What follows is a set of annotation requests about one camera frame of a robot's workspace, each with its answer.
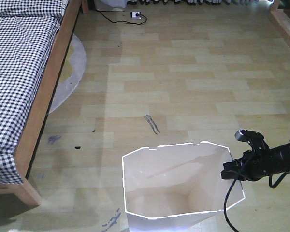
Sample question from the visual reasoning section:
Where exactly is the grey pleated curtain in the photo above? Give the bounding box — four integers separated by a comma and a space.
126, 0, 259, 5

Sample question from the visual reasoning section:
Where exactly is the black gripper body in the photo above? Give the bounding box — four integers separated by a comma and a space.
220, 137, 271, 181

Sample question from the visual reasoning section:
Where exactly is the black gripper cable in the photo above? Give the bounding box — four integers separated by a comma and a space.
223, 149, 254, 232

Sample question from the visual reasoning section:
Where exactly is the black socket power cord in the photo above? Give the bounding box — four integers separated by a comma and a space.
96, 9, 147, 26

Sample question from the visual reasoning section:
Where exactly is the wooden furniture leg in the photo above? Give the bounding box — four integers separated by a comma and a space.
269, 0, 290, 47

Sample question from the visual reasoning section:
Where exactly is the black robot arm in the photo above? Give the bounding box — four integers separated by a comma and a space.
221, 130, 290, 181

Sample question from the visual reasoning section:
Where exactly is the white floor power socket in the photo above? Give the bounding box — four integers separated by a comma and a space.
130, 11, 142, 19

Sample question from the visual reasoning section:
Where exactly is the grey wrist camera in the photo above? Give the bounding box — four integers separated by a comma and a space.
234, 129, 264, 143

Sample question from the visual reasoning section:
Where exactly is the wooden bed frame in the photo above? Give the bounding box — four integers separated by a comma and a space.
0, 0, 89, 207

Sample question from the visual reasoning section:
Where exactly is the black white checkered bedsheet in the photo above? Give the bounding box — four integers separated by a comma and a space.
0, 0, 69, 184

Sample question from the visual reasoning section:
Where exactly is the white plastic trash bin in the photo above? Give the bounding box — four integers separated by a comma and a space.
122, 141, 245, 232

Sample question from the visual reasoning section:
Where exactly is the grey round rug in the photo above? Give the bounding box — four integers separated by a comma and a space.
48, 34, 87, 113

